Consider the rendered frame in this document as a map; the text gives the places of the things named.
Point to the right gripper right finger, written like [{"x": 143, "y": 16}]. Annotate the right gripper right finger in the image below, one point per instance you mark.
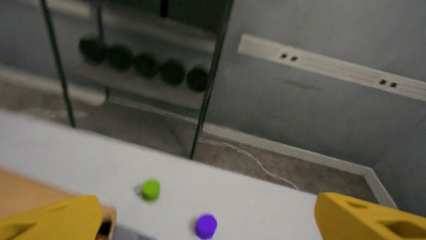
[{"x": 340, "y": 217}]

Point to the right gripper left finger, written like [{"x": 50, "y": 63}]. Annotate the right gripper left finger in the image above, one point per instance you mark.
[{"x": 76, "y": 218}]

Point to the tan stepped cylindrical bar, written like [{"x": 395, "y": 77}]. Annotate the tan stepped cylindrical bar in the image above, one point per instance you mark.
[{"x": 17, "y": 195}]

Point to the green cylinder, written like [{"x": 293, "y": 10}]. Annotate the green cylinder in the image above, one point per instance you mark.
[{"x": 150, "y": 193}]

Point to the purple cylinder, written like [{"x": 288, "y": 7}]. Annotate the purple cylinder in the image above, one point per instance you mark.
[{"x": 206, "y": 228}]

